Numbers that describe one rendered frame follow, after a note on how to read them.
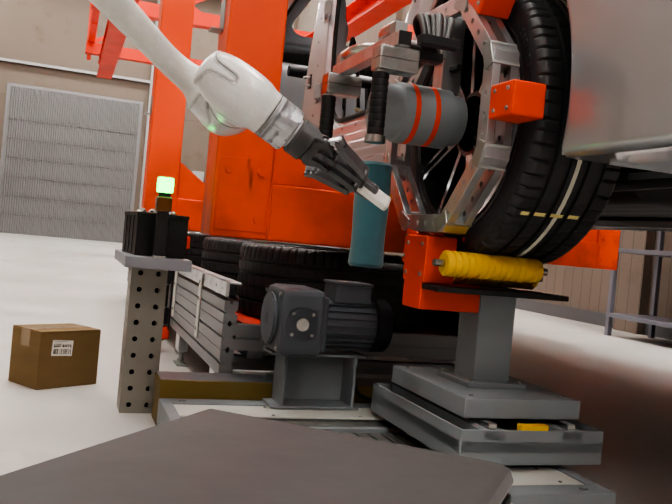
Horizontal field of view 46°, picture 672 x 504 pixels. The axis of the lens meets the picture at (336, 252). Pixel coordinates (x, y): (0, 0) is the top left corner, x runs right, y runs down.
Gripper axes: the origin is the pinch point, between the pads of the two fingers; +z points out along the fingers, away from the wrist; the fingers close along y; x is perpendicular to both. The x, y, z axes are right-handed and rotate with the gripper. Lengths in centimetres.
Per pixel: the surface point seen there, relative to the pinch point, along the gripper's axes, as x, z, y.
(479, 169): 15.4, 16.0, 9.5
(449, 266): 6.0, 26.2, -9.0
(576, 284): 424, 348, -328
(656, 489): -3, 106, -19
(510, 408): -12, 55, -16
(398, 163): 45, 13, -28
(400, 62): 24.9, -9.9, 10.9
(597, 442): -10, 76, -10
